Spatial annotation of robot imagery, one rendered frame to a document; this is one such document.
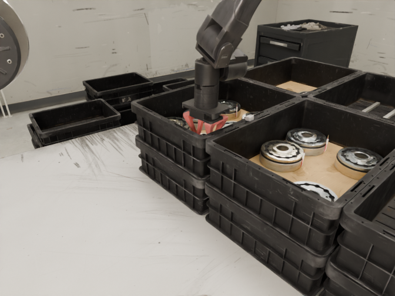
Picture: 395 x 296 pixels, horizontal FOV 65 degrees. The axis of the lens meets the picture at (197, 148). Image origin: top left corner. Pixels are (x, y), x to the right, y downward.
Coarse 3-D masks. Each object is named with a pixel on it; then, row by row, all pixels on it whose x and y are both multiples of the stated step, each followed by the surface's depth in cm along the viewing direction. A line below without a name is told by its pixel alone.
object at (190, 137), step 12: (252, 84) 99; (156, 96) 89; (300, 96) 88; (132, 108) 84; (144, 108) 81; (276, 108) 81; (156, 120) 77; (168, 120) 74; (240, 120) 74; (180, 132) 70; (192, 132) 69; (216, 132) 69; (192, 144) 68; (204, 144) 67
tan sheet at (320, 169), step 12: (312, 156) 79; (324, 156) 79; (300, 168) 74; (312, 168) 74; (324, 168) 74; (300, 180) 70; (312, 180) 70; (324, 180) 70; (336, 180) 70; (348, 180) 70; (336, 192) 66
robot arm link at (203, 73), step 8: (200, 64) 67; (208, 64) 67; (200, 72) 68; (208, 72) 67; (216, 72) 68; (224, 72) 71; (200, 80) 69; (208, 80) 68; (216, 80) 69; (200, 88) 71
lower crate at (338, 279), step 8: (328, 264) 51; (328, 272) 51; (336, 272) 50; (328, 280) 55; (336, 280) 50; (344, 280) 49; (352, 280) 48; (328, 288) 54; (336, 288) 53; (344, 288) 51; (352, 288) 49; (360, 288) 47
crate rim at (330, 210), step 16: (272, 112) 78; (352, 112) 78; (240, 128) 71; (208, 144) 64; (224, 160) 62; (240, 160) 58; (384, 160) 59; (256, 176) 56; (272, 176) 54; (368, 176) 54; (288, 192) 52; (304, 192) 50; (352, 192) 50; (320, 208) 48; (336, 208) 47
